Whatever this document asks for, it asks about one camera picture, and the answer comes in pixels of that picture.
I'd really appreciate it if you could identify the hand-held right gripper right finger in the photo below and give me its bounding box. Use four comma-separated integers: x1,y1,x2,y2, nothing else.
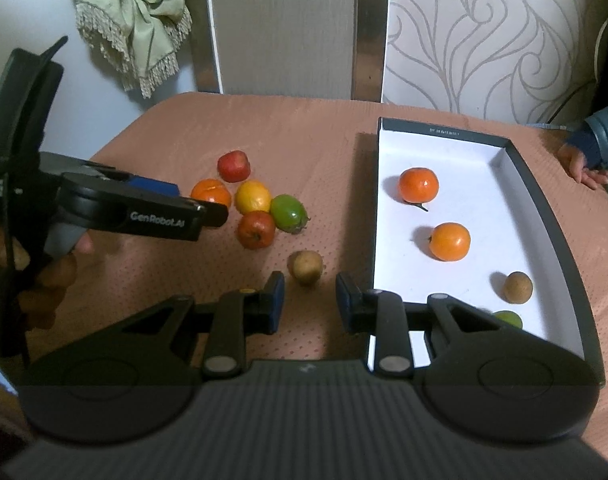
335,271,550,376

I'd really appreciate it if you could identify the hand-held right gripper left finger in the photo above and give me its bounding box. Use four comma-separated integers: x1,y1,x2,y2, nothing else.
68,271,286,380

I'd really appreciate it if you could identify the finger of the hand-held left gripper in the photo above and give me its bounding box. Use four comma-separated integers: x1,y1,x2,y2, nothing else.
186,195,229,229
101,167,181,200

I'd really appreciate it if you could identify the orange tangerine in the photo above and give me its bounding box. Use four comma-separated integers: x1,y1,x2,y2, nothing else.
190,178,233,209
398,167,439,212

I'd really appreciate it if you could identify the yellow-orange lemon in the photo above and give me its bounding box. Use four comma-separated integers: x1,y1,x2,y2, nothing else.
235,180,273,215

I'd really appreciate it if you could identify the bright red apple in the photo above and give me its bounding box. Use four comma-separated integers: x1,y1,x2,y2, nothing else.
237,210,277,250

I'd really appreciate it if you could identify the brown kiwi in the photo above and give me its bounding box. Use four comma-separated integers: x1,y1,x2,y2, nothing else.
503,271,534,304
287,250,325,286

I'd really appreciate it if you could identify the crimson apple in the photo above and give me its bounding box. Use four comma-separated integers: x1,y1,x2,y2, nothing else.
217,150,251,184

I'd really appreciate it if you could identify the green guava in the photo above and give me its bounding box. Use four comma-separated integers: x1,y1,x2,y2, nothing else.
270,194,311,235

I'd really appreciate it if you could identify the pale orange citrus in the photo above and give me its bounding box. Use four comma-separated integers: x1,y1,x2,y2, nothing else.
428,222,472,262

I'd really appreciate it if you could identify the black box with white inside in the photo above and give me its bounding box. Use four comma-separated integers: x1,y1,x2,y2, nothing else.
365,116,606,390

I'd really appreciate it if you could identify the small green lime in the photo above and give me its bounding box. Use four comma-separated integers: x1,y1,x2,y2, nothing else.
489,310,524,331

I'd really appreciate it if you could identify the another person's forearm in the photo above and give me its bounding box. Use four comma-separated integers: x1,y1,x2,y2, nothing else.
569,99,608,171

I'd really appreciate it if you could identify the person's left hand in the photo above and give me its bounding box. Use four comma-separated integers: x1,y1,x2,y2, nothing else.
0,210,93,331

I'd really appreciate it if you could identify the peach perforated tablecloth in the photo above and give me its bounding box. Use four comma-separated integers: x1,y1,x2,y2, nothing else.
0,91,608,461

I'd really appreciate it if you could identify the chrome trim strip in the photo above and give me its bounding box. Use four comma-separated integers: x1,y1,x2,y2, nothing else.
351,0,391,103
190,0,225,95

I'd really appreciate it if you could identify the green fringed cloth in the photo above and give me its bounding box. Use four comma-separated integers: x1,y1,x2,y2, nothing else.
64,0,193,100

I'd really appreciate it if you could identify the beige textured panel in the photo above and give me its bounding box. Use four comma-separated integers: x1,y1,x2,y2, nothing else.
204,0,359,101

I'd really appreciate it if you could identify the white swirl-patterned panel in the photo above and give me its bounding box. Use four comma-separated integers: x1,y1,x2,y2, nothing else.
381,0,608,126

